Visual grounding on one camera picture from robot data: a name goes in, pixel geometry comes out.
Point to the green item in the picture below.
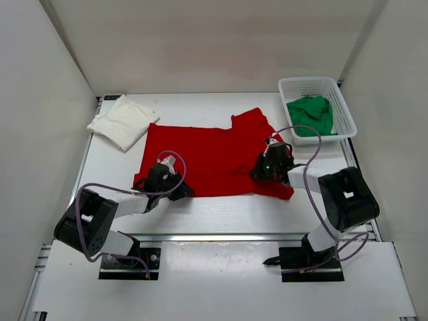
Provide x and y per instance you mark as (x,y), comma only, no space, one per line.
(314,112)

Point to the black label on table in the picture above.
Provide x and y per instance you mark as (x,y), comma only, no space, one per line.
(111,97)

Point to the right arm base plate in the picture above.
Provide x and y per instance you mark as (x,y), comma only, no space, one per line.
(299,265)

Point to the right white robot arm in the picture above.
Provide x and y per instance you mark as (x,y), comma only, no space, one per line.
(346,197)

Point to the white t shirt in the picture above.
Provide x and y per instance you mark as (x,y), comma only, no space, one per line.
(124,123)

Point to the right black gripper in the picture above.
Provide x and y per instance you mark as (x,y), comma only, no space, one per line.
(258,172)

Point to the red t shirt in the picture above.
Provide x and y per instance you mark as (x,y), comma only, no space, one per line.
(216,161)

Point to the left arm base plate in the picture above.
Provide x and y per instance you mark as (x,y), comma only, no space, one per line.
(131,269)

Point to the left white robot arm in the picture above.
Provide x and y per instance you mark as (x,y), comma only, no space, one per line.
(86,224)

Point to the white plastic basket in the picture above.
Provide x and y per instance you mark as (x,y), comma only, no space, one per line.
(297,87)

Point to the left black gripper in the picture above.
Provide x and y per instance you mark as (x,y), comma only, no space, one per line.
(184,190)

